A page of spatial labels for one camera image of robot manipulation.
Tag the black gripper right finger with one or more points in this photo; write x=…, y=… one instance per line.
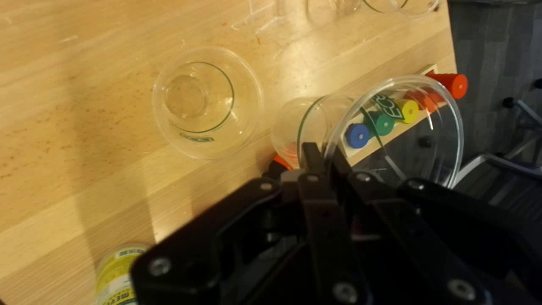
x=440, y=237

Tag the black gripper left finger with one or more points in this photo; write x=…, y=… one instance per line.
x=315, y=225

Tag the clear plastic cup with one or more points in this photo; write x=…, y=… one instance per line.
x=205, y=101
x=332, y=10
x=315, y=123

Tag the blue toy peg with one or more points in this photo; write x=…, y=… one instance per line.
x=357, y=135

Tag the green toy peg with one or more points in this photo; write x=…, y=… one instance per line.
x=383, y=122

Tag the yellow toy peg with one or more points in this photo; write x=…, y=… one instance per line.
x=410, y=110

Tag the orange cup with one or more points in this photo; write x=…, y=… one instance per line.
x=430, y=100

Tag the red cup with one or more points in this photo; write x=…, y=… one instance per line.
x=454, y=84

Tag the yellow label spray bottle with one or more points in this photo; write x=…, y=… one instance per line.
x=115, y=276

